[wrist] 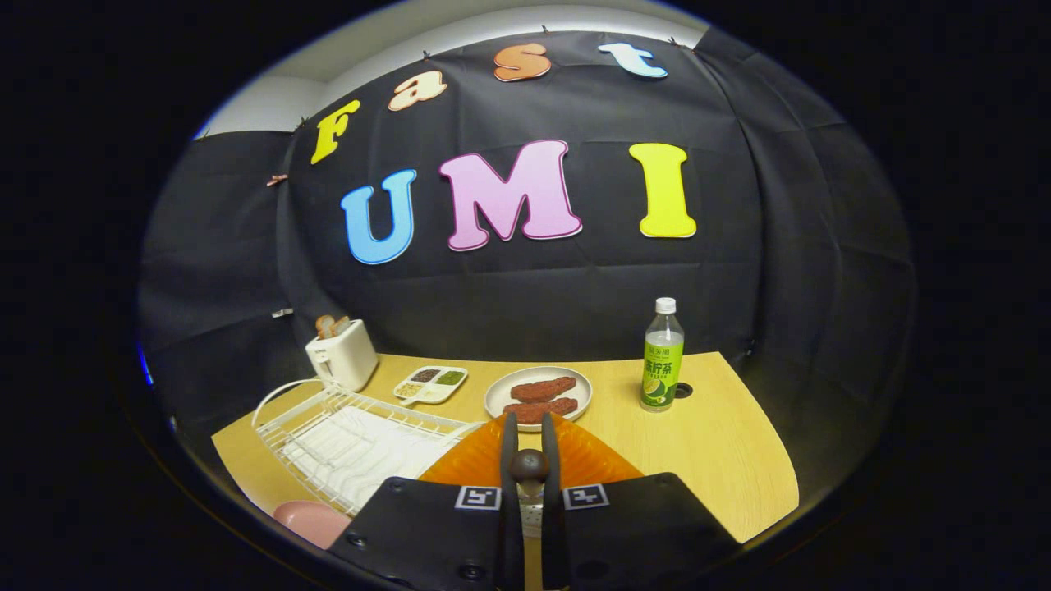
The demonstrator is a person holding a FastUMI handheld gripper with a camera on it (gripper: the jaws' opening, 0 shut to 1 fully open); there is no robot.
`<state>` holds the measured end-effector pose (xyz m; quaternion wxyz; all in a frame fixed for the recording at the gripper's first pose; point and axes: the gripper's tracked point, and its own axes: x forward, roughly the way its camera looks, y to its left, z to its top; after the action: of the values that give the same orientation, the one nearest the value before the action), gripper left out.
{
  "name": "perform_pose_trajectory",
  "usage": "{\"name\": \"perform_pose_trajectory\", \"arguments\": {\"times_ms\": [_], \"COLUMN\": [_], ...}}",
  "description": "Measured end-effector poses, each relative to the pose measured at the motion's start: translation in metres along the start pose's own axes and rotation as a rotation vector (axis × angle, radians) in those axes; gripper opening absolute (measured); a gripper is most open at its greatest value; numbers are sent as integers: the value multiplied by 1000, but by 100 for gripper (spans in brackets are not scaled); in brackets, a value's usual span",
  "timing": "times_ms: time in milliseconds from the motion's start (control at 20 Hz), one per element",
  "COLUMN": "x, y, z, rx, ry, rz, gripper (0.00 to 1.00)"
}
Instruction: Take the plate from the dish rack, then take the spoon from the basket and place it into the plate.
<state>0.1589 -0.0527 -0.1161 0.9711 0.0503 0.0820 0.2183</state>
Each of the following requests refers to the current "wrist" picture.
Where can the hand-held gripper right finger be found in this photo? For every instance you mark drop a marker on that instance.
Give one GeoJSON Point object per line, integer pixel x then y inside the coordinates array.
{"type": "Point", "coordinates": [552, 525]}

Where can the pink plate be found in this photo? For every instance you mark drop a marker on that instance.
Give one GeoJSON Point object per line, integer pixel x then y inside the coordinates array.
{"type": "Point", "coordinates": [312, 519]}

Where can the green label drink bottle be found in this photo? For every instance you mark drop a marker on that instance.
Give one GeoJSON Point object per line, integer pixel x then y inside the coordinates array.
{"type": "Point", "coordinates": [662, 369]}

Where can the brown meat patty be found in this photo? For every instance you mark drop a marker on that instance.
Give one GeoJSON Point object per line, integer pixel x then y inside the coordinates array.
{"type": "Point", "coordinates": [530, 410]}
{"type": "Point", "coordinates": [543, 389]}

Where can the black backdrop cloth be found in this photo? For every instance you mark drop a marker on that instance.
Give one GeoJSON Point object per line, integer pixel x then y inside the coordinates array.
{"type": "Point", "coordinates": [534, 312]}

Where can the white toaster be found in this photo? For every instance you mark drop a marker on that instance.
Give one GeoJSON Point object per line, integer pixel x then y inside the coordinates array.
{"type": "Point", "coordinates": [345, 357]}

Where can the toasted bread slice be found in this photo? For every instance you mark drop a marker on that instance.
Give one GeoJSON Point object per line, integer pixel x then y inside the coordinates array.
{"type": "Point", "coordinates": [341, 325]}
{"type": "Point", "coordinates": [325, 327]}

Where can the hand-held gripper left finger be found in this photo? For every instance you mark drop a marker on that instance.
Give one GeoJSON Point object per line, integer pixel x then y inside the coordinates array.
{"type": "Point", "coordinates": [511, 525]}

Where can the white sectioned dish with beans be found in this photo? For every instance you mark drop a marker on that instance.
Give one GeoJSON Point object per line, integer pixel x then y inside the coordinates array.
{"type": "Point", "coordinates": [431, 394]}

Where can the white round plate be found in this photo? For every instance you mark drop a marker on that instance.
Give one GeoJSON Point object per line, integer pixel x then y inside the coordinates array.
{"type": "Point", "coordinates": [497, 394]}

